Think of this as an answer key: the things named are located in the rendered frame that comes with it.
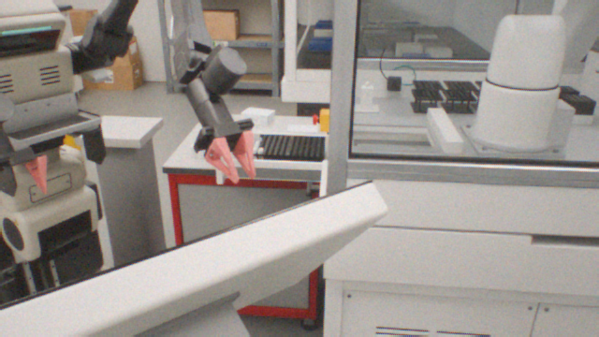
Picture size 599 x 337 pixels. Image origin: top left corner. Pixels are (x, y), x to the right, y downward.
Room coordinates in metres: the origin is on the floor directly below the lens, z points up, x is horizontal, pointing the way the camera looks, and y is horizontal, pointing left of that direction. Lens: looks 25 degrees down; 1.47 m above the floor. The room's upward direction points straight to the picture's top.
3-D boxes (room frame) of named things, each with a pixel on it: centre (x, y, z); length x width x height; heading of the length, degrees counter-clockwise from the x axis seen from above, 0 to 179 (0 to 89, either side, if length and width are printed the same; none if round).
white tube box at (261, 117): (2.07, 0.15, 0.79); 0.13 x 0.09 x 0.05; 69
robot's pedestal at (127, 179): (1.99, 0.75, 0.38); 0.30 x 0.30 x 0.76; 85
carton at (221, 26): (5.42, 0.80, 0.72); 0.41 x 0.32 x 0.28; 85
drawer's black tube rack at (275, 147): (1.43, 0.01, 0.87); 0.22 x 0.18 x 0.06; 85
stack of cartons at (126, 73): (5.57, 2.20, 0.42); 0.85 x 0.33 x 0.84; 85
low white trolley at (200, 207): (1.86, 0.15, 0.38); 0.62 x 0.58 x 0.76; 175
